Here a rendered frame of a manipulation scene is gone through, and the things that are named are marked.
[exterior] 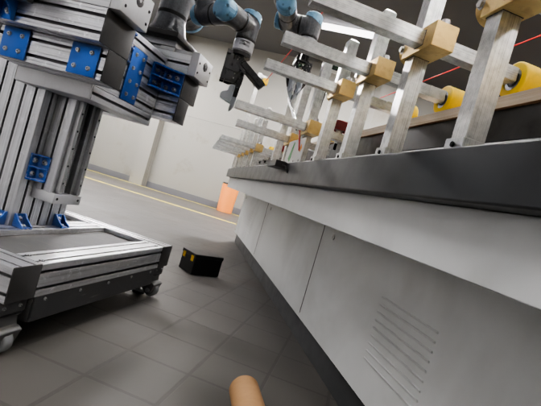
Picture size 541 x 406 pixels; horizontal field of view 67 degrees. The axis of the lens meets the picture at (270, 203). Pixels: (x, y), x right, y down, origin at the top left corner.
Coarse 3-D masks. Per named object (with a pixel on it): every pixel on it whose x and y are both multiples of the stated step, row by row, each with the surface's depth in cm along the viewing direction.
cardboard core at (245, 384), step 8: (240, 376) 109; (248, 376) 109; (232, 384) 108; (240, 384) 105; (248, 384) 105; (256, 384) 107; (232, 392) 105; (240, 392) 102; (248, 392) 101; (256, 392) 102; (232, 400) 102; (240, 400) 99; (248, 400) 97; (256, 400) 98
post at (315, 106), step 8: (328, 64) 159; (320, 72) 160; (328, 72) 159; (312, 96) 162; (320, 96) 160; (312, 104) 159; (320, 104) 160; (312, 112) 159; (304, 136) 159; (304, 152) 160; (304, 160) 160
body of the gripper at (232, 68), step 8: (232, 56) 148; (240, 56) 149; (248, 56) 149; (224, 64) 146; (232, 64) 149; (240, 64) 149; (224, 72) 147; (232, 72) 147; (240, 72) 148; (224, 80) 148; (232, 80) 148
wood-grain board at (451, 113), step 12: (504, 96) 87; (516, 96) 84; (528, 96) 80; (540, 96) 77; (456, 108) 102; (504, 108) 87; (420, 120) 118; (432, 120) 112; (444, 120) 107; (372, 132) 149
